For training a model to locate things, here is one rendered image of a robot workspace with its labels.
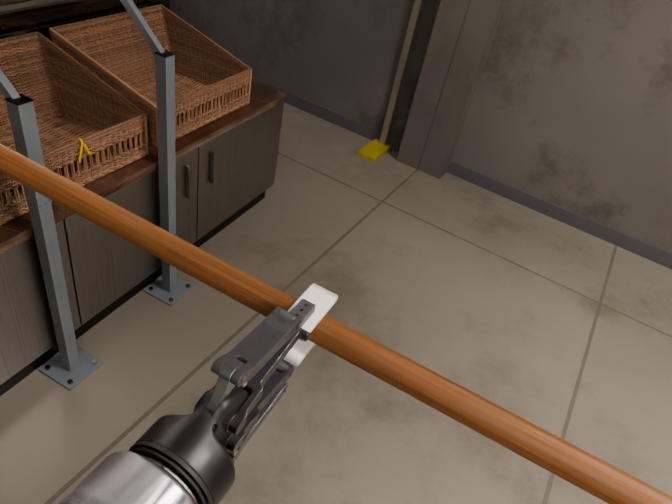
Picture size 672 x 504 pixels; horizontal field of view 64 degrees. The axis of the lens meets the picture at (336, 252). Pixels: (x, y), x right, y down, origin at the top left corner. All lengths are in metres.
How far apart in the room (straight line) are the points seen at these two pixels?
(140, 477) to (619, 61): 2.93
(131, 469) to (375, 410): 1.62
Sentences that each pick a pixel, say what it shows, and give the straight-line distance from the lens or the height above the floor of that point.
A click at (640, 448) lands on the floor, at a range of 2.37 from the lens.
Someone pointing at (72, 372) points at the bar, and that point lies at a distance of 2.03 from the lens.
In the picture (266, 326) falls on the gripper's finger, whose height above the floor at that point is 1.23.
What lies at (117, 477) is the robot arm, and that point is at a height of 1.22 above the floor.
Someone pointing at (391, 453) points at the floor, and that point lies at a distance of 1.90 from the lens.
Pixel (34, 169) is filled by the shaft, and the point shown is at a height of 1.20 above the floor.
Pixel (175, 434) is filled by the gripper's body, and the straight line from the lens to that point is 0.41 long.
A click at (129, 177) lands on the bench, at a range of 1.86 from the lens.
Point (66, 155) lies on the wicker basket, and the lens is 1.73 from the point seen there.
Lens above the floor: 1.57
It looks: 38 degrees down
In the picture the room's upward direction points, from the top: 13 degrees clockwise
